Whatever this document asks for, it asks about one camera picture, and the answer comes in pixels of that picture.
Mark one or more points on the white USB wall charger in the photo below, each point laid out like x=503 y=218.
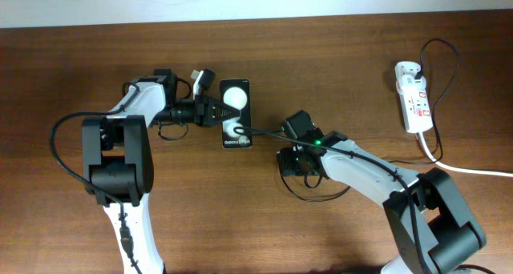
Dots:
x=408 y=70

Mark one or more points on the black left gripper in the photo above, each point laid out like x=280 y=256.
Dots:
x=204 y=115

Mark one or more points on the black smartphone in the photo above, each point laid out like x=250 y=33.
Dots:
x=235 y=93

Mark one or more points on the white power strip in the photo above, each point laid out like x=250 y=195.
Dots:
x=414 y=103

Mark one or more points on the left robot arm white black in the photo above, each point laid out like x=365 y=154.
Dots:
x=117 y=160

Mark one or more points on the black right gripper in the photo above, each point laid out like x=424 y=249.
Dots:
x=286 y=159

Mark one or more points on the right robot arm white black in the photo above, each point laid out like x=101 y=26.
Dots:
x=433 y=227

